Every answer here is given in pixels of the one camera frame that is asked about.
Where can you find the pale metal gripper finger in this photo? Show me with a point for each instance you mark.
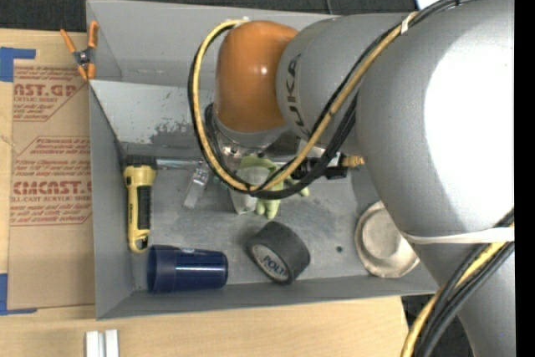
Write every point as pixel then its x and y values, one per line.
pixel 243 201
pixel 195 190

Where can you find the light green soft toy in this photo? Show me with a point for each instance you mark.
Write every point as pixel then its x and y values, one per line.
pixel 269 208

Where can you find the grey metal bin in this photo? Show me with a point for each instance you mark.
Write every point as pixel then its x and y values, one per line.
pixel 200 230

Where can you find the yellow and black flashlight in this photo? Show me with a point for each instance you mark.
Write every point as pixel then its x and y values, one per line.
pixel 134 196

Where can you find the black tape roll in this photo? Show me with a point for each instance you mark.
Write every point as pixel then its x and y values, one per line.
pixel 288 246

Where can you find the dark blue cup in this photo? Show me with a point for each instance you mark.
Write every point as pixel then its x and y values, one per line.
pixel 188 269

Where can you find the pale round plate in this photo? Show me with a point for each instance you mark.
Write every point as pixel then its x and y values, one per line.
pixel 382 242

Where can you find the brown cardboard board red print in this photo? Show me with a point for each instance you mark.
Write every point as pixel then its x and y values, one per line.
pixel 50 255

